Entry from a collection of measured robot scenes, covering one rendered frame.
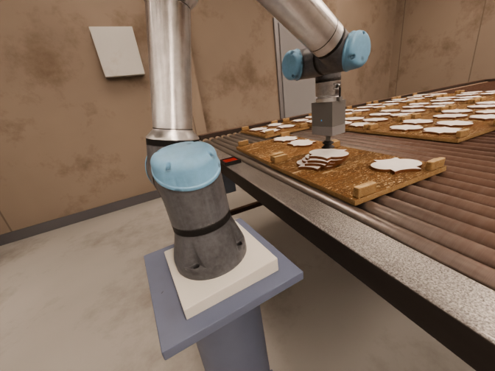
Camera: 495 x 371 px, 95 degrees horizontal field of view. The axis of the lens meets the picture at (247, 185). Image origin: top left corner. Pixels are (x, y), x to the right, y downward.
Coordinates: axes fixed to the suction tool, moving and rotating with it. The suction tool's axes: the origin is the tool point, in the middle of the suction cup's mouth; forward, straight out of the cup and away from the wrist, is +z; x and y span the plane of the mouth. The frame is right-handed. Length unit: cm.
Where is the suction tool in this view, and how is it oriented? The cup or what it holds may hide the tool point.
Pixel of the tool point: (328, 147)
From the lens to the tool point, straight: 83.8
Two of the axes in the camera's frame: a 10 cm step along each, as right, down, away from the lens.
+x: -8.4, 3.0, -4.5
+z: 1.3, 9.2, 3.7
